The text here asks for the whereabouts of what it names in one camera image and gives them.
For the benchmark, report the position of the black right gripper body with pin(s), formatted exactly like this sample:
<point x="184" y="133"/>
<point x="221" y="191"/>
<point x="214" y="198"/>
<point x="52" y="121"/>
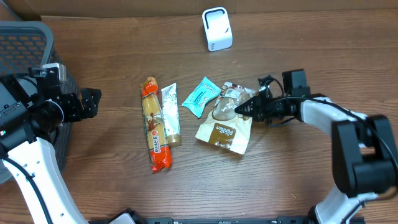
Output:
<point x="268" y="110"/>

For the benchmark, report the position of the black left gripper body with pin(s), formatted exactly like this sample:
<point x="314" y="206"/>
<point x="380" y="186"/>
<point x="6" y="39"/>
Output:
<point x="71" y="108"/>

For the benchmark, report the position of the clear beige zip pouch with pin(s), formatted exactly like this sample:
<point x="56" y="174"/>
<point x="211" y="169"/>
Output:
<point x="224" y="127"/>

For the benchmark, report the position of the teal wipes packet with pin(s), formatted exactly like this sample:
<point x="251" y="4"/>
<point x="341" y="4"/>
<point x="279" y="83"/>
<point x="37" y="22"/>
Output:
<point x="200" y="96"/>

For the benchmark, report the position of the white Pantene tube gold cap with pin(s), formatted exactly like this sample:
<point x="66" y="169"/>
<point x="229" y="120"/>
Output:
<point x="171" y="115"/>

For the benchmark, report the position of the red snack package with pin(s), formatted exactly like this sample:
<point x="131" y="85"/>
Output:
<point x="159" y="150"/>

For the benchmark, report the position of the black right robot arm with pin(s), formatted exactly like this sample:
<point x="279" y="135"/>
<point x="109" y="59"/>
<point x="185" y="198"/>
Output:
<point x="363" y="149"/>

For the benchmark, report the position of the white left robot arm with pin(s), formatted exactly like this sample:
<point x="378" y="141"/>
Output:
<point x="27" y="150"/>

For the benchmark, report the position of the white barcode scanner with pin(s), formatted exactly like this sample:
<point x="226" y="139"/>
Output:
<point x="217" y="29"/>

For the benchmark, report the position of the dark grey plastic basket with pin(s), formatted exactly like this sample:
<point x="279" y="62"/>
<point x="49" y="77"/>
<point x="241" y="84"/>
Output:
<point x="30" y="44"/>

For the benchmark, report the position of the brown cardboard backdrop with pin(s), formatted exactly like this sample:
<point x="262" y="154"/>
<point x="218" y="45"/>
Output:
<point x="35" y="9"/>

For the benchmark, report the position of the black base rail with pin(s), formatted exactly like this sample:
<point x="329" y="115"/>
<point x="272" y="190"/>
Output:
<point x="217" y="221"/>

